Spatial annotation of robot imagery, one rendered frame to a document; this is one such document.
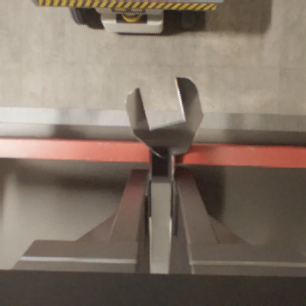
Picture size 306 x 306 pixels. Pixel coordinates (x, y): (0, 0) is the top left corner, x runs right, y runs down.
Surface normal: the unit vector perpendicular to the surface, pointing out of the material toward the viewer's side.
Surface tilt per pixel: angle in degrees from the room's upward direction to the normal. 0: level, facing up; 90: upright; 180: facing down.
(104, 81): 0
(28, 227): 0
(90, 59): 0
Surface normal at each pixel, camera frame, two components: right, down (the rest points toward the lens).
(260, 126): -0.01, -0.18
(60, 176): -0.03, 0.07
